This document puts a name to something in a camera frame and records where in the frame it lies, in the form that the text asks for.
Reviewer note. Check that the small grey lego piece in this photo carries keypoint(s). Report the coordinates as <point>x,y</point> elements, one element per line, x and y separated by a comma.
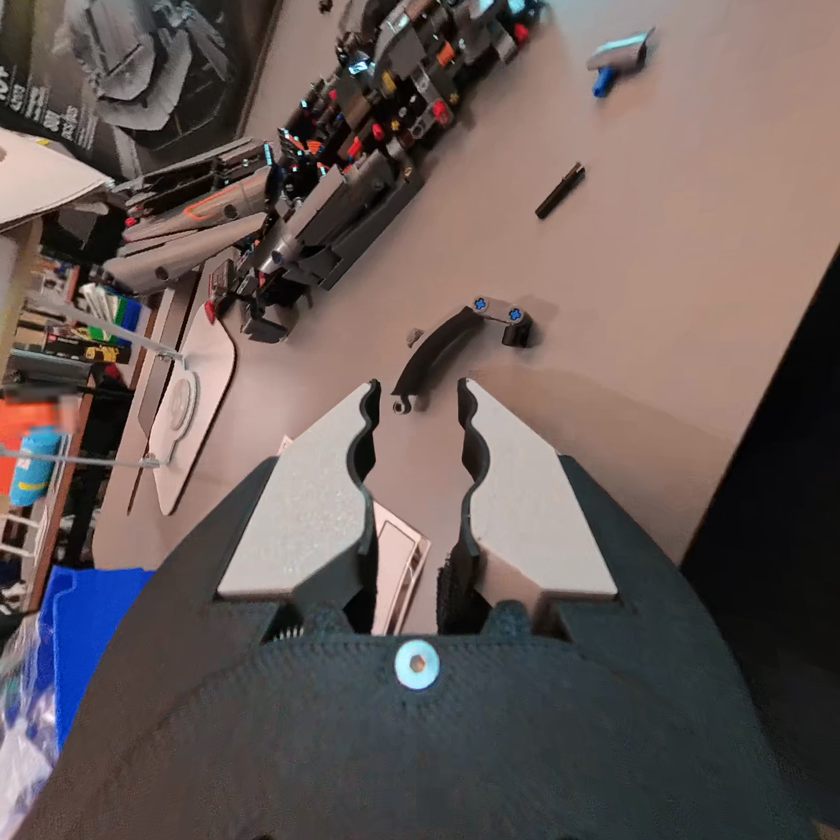
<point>415,337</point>

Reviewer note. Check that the blue plastic bin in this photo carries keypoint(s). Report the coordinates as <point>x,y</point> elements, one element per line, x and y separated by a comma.
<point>92,630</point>

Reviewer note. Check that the white round disc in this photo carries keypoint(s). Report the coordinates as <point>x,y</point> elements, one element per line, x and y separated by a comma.
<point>180,403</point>

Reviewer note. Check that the grey lego piece blue pin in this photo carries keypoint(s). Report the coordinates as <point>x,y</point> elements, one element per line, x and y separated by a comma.
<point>620,56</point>

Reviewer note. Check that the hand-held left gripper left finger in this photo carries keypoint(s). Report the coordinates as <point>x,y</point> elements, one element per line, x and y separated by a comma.
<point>295,525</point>

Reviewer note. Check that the black lego axle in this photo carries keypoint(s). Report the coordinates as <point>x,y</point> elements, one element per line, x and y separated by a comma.
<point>560,191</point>

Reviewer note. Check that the orange plastic container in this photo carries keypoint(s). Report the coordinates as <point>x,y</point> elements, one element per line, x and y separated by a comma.
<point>29,420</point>

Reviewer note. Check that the lego instruction booklet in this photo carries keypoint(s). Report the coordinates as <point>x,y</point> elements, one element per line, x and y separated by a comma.
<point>397,558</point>

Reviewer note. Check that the light blue cylinder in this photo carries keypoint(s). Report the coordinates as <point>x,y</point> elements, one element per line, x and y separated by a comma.
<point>36,466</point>

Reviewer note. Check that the dark grey lego car model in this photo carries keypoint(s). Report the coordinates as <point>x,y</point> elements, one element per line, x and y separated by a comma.
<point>367,151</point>

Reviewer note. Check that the beige rounded board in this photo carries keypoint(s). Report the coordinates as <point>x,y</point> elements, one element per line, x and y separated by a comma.
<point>210,387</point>

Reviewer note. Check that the cardboard box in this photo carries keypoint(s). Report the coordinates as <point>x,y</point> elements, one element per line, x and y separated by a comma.
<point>16,289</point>

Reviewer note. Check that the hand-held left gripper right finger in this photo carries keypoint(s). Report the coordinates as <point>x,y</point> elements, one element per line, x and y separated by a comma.
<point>531,518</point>

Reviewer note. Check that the black curved lego piece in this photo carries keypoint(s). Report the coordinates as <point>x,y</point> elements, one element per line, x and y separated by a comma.
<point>436,348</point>

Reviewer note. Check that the black lego set box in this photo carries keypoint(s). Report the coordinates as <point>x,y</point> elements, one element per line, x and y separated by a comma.
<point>131,72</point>

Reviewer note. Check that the white paper sheet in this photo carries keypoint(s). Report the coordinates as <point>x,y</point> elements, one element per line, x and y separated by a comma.
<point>39,177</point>

